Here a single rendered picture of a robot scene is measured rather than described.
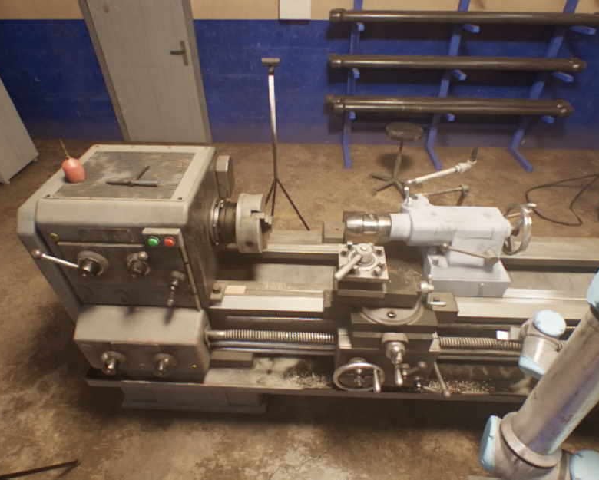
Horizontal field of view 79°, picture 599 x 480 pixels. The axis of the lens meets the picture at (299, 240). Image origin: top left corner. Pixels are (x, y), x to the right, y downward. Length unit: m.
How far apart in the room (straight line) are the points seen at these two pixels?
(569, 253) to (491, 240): 0.63
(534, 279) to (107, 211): 1.93
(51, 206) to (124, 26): 3.36
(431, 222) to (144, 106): 3.95
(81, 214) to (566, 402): 1.49
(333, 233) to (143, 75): 3.42
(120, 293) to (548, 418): 1.47
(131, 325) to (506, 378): 1.73
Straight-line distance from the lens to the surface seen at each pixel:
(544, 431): 1.18
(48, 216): 1.51
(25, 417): 2.69
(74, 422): 2.53
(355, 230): 1.51
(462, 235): 1.58
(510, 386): 2.10
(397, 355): 1.40
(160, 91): 4.73
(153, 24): 4.54
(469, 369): 2.07
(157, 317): 1.63
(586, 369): 1.03
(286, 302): 1.56
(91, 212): 1.43
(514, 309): 1.78
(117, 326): 1.70
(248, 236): 1.45
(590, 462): 1.34
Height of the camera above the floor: 2.05
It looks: 41 degrees down
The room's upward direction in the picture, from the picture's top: straight up
